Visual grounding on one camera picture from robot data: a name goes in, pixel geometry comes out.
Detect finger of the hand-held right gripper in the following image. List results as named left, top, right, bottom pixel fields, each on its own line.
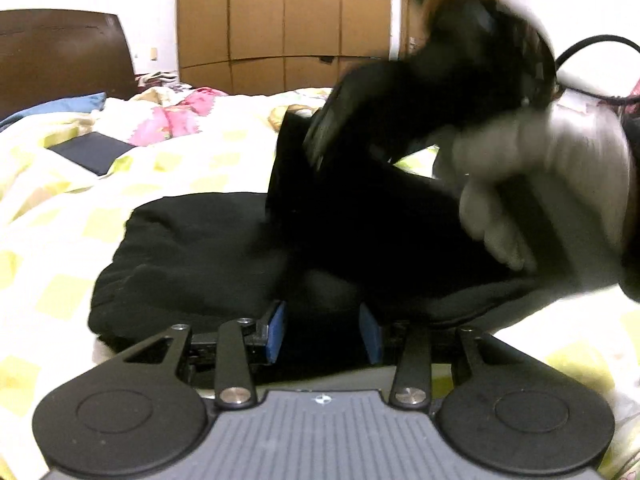
left=302, top=80, right=361, bottom=171

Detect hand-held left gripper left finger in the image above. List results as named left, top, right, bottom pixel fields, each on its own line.
left=117, top=300, right=288, bottom=408

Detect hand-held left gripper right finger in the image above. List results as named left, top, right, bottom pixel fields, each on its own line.
left=357, top=302, right=506, bottom=408

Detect black pants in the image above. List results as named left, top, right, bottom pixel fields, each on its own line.
left=89, top=107, right=623, bottom=368

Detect person's right hand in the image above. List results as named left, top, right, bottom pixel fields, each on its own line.
left=432, top=105, right=633, bottom=306

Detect wooden wardrobe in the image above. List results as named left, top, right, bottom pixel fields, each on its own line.
left=176, top=0, right=401, bottom=97

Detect cartoon printed quilt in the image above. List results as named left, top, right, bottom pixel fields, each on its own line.
left=95, top=85, right=341, bottom=148

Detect pile of clothes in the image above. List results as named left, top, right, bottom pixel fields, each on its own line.
left=136, top=71, right=178, bottom=90

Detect checkered green yellow bedsheet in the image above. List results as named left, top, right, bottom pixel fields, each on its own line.
left=0, top=92, right=640, bottom=480

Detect blue pillow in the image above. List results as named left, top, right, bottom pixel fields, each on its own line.
left=0, top=92, right=107, bottom=133

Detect dark wooden headboard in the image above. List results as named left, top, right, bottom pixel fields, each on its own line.
left=0, top=9, right=137, bottom=122

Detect black cable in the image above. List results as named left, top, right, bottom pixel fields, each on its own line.
left=554, top=34, right=640, bottom=107

